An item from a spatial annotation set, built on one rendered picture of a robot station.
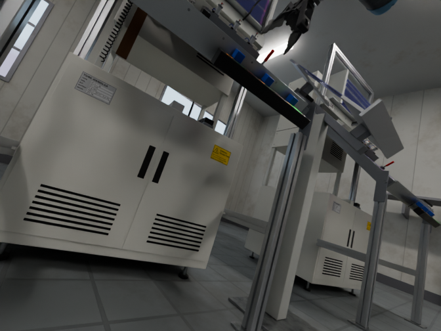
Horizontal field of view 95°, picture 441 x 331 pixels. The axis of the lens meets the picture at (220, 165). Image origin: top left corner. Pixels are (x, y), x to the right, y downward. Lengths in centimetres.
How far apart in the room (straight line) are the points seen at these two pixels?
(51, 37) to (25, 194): 362
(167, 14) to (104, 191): 53
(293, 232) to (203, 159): 45
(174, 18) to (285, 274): 86
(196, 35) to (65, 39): 375
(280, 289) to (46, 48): 408
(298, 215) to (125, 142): 69
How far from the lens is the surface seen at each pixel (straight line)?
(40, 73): 406
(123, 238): 78
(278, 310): 90
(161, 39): 131
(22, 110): 395
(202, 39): 60
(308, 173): 89
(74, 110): 77
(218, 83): 136
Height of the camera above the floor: 32
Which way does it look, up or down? 11 degrees up
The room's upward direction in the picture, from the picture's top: 18 degrees clockwise
